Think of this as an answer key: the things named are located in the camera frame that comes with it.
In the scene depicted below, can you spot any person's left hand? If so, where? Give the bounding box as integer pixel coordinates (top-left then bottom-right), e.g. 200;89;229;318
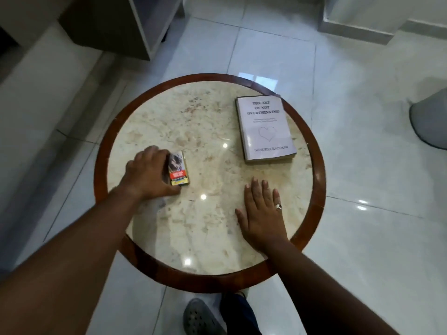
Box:
118;145;182;203

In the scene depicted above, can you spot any person's right hand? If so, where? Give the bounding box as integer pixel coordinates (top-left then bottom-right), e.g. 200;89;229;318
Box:
235;177;291;255

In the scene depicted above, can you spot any small printed cardboard packet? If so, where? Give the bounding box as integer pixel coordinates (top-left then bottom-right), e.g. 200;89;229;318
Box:
163;151;190;187

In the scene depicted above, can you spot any person's right forearm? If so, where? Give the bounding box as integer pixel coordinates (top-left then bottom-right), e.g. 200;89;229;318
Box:
260;238;412;335

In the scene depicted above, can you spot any person's left forearm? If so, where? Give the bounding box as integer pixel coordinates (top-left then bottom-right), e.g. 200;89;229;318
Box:
0;185;143;335

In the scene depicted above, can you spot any white paperback book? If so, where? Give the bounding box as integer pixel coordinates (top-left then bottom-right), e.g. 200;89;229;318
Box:
235;95;298;165

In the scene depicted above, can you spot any round marble table wooden rim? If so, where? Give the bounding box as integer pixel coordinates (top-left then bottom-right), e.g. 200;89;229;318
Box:
94;73;327;294

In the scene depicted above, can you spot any person's dark blue trouser leg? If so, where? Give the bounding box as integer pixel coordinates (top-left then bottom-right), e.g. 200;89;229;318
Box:
219;292;263;335

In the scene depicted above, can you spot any grey perforated clog shoe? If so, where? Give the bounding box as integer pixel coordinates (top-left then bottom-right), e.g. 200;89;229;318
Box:
183;298;228;335

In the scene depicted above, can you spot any grey rounded plastic object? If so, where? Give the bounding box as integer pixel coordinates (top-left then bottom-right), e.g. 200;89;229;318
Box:
409;90;447;151

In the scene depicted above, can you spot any dark cabinet with white frame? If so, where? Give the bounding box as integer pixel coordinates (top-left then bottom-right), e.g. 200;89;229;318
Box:
59;0;186;61

